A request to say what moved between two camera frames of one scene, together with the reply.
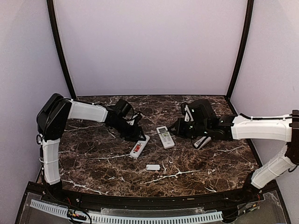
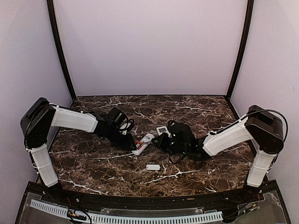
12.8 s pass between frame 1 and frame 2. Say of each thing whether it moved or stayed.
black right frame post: stayed
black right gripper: moved
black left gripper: moved
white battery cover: stayed
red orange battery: moved
